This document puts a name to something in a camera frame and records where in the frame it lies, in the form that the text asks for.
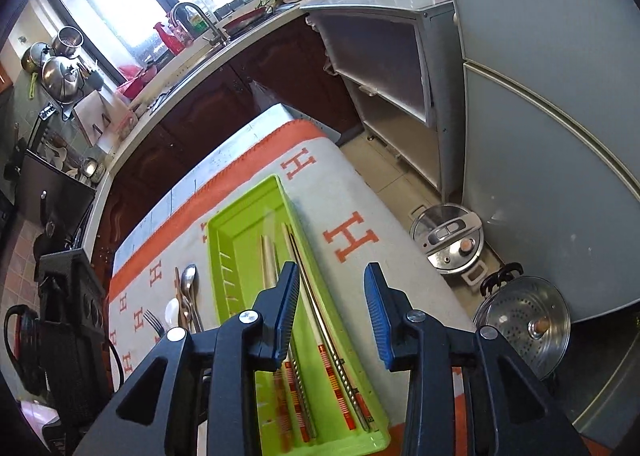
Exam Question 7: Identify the grey refrigerator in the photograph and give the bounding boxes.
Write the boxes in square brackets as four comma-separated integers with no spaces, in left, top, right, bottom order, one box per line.
[432,0,640,447]

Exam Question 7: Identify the black countertop cabinet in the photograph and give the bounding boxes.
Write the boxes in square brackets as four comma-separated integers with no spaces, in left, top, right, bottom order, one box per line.
[17,151,97,249]

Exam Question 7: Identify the red patterned chopstick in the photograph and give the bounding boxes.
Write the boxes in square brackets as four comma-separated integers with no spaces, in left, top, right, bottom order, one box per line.
[274,361,296,454]

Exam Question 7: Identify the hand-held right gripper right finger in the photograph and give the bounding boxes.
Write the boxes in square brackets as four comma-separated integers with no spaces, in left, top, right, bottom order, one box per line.
[363,262,591,456]

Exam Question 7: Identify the black bag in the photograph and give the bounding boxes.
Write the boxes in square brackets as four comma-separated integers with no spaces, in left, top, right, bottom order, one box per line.
[4,250,123,432]

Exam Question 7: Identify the red basin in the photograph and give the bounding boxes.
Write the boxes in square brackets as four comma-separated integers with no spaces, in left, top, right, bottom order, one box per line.
[117,64,158,99]

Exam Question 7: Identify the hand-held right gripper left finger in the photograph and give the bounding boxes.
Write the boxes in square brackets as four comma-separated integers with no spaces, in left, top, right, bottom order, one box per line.
[75,261,302,456]

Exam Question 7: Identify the metal chopstick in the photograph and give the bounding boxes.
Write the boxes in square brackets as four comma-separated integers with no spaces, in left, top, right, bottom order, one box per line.
[290,358,318,441]
[286,225,375,433]

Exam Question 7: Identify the stainless steel saucepan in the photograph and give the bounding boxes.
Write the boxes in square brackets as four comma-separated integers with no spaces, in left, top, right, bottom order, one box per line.
[20,42,51,74]

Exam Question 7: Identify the green plastic tray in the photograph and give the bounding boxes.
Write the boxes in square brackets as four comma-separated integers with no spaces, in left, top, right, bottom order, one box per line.
[206,174,392,456]

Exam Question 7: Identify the white plastic bag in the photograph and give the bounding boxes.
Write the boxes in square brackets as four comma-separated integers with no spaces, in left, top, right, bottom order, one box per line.
[248,80,281,111]

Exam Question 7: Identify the white cutting board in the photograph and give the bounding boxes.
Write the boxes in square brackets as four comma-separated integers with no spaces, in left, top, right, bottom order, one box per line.
[72,90,133,147]

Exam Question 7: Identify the orange patterned blanket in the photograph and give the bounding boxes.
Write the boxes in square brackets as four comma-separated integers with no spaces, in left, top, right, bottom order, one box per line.
[107,120,476,456]

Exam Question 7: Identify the red spray bottle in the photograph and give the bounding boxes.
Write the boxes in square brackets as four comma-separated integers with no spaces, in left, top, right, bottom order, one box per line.
[152,22,186,55]

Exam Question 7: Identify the stainless steel pot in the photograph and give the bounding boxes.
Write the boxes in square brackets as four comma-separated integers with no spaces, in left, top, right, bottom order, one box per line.
[41,56,86,104]

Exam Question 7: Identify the red frying pan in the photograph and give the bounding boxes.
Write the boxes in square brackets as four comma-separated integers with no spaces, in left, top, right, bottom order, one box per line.
[220,6,273,31]

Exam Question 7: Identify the metal fork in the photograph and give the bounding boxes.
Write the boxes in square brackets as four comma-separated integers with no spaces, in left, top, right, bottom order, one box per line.
[143,310,168,337]

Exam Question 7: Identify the grey storage cabinet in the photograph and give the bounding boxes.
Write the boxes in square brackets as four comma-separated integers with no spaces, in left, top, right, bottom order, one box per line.
[300,3,468,204]

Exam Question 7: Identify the large metal spoon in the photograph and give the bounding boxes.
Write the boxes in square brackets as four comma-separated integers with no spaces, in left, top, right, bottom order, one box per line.
[180,264,205,334]

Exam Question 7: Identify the stainless steel colander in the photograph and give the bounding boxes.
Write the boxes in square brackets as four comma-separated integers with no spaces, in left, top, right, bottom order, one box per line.
[51,27,83,59]

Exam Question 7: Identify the dark wooden kitchen cabinets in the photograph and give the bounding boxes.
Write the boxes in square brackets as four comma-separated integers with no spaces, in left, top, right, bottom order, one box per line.
[97,16,361,281]

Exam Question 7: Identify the steel faucet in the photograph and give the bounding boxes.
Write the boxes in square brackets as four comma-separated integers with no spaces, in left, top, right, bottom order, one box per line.
[170,2,231,47]

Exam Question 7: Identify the steel pressure cooker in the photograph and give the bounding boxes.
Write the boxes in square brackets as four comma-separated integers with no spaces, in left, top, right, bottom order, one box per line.
[410,203,493,289]

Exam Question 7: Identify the white chopstick red end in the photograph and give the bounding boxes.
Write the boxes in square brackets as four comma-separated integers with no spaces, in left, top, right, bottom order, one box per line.
[281,223,358,433]

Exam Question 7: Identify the steel steamer pot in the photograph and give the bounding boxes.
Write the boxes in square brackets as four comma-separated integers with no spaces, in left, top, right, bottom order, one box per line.
[472,263,572,382]

